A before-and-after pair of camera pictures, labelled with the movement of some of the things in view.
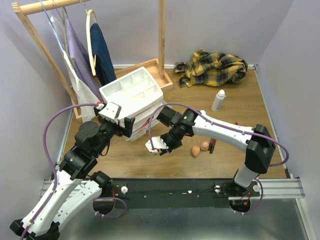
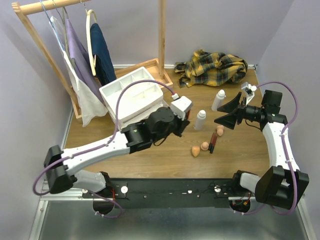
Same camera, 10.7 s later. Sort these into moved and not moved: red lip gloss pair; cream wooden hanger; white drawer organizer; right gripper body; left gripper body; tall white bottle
Moved: left gripper body; right gripper body
Not moved: red lip gloss pair; tall white bottle; white drawer organizer; cream wooden hanger
